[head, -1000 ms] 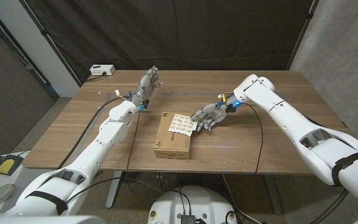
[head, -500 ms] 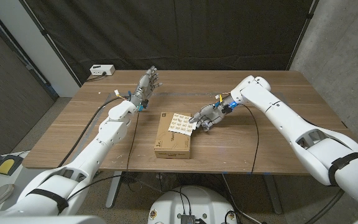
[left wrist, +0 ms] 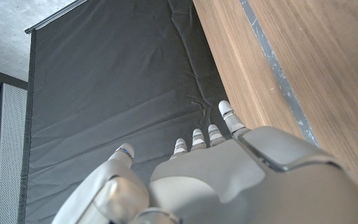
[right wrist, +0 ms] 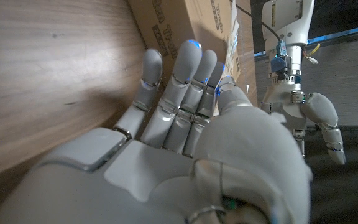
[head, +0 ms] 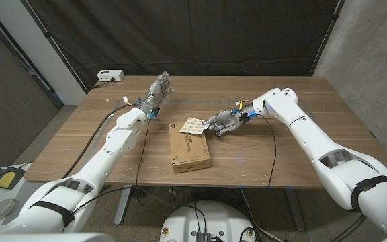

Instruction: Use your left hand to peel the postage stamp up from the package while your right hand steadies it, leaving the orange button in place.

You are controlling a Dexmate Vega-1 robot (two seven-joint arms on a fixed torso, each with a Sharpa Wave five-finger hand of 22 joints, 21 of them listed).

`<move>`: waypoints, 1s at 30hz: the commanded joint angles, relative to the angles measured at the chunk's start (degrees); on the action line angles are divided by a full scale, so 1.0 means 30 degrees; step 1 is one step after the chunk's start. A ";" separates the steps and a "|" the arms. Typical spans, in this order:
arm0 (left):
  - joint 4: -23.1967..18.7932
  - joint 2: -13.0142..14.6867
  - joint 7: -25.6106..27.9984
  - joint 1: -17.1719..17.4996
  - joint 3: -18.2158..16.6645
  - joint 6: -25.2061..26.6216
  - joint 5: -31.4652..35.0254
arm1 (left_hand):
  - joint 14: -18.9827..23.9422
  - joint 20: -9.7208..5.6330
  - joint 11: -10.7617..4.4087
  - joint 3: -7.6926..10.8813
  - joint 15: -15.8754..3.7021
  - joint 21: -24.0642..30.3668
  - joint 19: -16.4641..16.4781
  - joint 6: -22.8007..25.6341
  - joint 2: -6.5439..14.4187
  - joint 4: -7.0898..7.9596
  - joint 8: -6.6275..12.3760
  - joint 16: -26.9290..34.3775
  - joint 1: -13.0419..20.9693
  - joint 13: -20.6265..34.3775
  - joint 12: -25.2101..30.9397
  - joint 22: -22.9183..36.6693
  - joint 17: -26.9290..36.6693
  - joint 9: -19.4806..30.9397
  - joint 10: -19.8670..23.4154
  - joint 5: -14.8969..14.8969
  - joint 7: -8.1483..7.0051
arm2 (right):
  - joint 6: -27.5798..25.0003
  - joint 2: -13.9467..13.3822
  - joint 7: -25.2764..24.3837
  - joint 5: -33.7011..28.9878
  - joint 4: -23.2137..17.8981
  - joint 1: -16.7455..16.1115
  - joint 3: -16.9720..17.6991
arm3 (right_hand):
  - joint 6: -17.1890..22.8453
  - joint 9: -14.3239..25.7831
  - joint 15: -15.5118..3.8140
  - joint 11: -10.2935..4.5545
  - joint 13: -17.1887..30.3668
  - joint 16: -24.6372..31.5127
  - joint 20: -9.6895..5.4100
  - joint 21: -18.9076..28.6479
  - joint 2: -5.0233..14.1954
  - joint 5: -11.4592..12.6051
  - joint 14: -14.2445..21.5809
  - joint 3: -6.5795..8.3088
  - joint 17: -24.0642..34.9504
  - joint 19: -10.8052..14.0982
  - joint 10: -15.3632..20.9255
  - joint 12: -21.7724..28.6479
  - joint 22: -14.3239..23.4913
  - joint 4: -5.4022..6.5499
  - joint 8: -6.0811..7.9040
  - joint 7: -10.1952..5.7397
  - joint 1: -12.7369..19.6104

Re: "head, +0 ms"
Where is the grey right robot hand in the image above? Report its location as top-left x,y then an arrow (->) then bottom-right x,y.
202,100 -> 258,138

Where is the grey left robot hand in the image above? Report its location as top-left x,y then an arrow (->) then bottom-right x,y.
139,70 -> 176,120

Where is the white postage stamp sheet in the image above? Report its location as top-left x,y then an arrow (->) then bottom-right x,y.
179,116 -> 210,136

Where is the brown cardboard package box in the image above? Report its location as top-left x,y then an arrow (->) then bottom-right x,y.
168,121 -> 212,175

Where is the grey tape outline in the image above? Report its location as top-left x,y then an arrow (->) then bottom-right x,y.
75,99 -> 329,175

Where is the white power strip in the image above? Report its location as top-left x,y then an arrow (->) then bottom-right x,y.
96,69 -> 125,83

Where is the black backdrop curtain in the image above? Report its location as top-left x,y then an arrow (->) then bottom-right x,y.
25,0 -> 341,91

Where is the black round fan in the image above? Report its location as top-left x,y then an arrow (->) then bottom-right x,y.
131,184 -> 151,200

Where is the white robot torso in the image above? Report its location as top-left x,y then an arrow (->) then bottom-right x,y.
159,200 -> 257,242

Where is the black backdrop stand pole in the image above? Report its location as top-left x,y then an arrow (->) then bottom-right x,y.
20,0 -> 89,95
309,0 -> 345,77

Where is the grey table leg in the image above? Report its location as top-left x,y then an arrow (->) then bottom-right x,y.
284,188 -> 306,233
114,184 -> 132,226

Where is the black and yellow foot pedal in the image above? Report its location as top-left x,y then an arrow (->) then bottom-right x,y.
0,167 -> 26,191

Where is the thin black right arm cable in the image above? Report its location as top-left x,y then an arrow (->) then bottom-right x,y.
256,114 -> 278,189

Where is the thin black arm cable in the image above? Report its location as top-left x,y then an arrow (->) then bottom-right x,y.
71,120 -> 151,215
256,114 -> 278,189

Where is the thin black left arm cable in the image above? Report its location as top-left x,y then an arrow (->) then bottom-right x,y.
71,120 -> 151,215

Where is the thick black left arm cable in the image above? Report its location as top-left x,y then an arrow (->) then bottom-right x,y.
62,103 -> 131,179

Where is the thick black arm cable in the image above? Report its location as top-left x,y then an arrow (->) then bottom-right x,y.
62,103 -> 131,179
330,214 -> 368,242

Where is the black torso cable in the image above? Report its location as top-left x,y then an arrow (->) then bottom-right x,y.
183,200 -> 208,233

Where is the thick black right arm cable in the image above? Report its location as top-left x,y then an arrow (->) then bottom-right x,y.
330,214 -> 368,242

